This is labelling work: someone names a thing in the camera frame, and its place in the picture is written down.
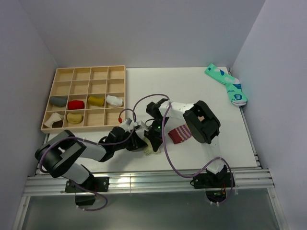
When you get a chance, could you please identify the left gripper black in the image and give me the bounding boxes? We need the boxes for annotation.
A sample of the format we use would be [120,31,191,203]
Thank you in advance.
[113,129,147,151]

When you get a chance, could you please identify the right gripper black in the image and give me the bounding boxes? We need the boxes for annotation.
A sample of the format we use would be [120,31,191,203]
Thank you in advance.
[144,116,169,152]

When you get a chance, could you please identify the pale green ankle sock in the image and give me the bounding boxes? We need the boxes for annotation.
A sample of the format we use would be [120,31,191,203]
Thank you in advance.
[143,138,160,156]

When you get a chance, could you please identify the tan maroon striped sock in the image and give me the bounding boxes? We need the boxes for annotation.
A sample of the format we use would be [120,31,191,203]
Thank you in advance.
[168,124,192,144]

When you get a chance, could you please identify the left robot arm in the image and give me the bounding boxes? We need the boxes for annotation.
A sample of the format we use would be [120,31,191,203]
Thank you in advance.
[35,126,148,191]

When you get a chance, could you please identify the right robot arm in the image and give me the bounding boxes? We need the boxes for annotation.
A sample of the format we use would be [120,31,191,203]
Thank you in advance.
[144,99,227,187]

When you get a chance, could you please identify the mustard yellow rolled sock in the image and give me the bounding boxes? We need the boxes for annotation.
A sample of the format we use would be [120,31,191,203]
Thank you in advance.
[88,96,105,106]

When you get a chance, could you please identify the wooden compartment tray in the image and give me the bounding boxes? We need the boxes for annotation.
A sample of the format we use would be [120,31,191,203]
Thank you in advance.
[41,65,126,134]

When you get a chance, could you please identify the red rolled sock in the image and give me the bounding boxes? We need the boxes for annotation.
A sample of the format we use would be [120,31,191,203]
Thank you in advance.
[68,100,85,110]

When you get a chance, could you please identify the white and brown rolled sock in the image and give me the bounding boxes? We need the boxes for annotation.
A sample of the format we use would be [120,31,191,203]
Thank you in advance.
[44,113,64,128]

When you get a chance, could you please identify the grey rolled sock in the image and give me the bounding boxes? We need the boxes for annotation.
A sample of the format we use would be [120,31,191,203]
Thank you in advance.
[49,96,68,107]

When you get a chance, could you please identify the teal patterned sock pair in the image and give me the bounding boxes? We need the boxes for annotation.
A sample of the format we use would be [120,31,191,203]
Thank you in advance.
[205,64,248,107]

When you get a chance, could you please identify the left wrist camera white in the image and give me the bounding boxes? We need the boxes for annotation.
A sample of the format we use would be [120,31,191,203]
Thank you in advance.
[119,118,132,133]

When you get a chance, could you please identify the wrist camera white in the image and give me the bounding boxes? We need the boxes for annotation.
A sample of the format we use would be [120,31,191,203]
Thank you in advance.
[119,118,132,133]
[133,121,148,131]

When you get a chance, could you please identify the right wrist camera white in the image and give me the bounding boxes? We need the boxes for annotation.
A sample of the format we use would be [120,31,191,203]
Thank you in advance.
[133,121,148,131]

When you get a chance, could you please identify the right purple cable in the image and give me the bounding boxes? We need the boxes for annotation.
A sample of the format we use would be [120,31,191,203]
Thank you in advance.
[131,94,237,206]

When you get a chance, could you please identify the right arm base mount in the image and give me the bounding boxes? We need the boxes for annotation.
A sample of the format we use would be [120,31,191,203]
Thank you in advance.
[190,165,236,206]

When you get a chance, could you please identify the aluminium frame rail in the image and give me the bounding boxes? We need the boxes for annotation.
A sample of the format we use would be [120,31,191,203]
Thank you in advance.
[13,166,289,230]

